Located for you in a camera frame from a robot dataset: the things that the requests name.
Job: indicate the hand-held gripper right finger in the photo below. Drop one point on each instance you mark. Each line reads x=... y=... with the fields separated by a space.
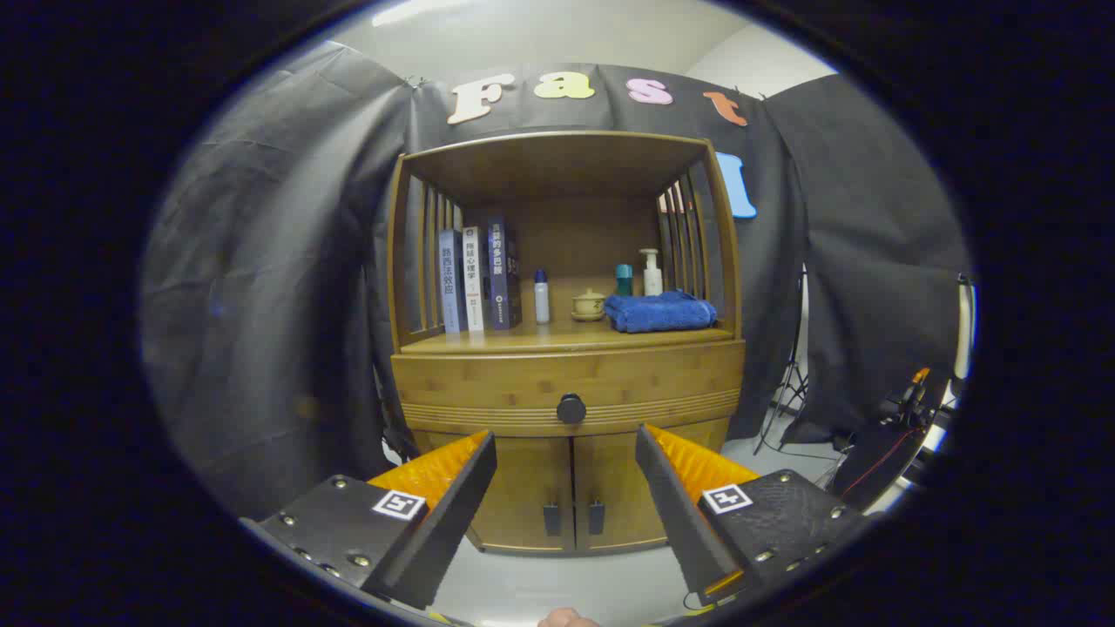
x=675 y=514

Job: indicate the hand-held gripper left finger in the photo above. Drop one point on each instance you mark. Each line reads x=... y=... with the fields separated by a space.
x=453 y=514

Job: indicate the wooden drawer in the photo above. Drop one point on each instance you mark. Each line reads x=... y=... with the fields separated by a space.
x=488 y=383

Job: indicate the black drawer knob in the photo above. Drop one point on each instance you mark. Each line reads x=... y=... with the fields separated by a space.
x=571 y=408

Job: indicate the wooden cabinet door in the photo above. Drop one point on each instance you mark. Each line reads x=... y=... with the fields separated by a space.
x=618 y=496
x=531 y=496

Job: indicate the wooden countertop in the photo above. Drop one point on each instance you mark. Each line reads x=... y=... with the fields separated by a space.
x=566 y=336

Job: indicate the wooden cabinet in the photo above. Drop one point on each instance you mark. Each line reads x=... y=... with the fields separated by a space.
x=557 y=165

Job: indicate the folded blue towel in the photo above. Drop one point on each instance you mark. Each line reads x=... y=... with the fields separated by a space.
x=658 y=313

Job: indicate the black equipment with orange part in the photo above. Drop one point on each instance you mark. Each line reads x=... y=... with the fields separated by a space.
x=871 y=461

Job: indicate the beige lidded ceramic cup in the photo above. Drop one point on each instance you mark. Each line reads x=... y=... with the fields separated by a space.
x=589 y=305

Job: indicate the light blue book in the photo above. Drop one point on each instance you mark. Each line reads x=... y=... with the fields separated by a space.
x=450 y=283

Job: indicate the white bottle with blue cap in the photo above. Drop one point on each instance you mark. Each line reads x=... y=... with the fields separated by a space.
x=542 y=300

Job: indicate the white pump bottle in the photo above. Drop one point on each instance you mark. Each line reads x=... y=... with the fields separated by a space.
x=652 y=280

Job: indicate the white book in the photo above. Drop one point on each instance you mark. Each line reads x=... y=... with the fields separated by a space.
x=474 y=279

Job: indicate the dark blue book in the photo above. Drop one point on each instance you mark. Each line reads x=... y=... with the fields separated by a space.
x=498 y=279

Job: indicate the teal bottle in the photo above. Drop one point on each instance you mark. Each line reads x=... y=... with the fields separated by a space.
x=624 y=279

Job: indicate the black backdrop cloth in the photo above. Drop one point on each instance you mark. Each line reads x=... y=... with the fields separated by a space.
x=279 y=261

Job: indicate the white upright panel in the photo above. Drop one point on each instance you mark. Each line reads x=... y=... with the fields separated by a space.
x=963 y=331

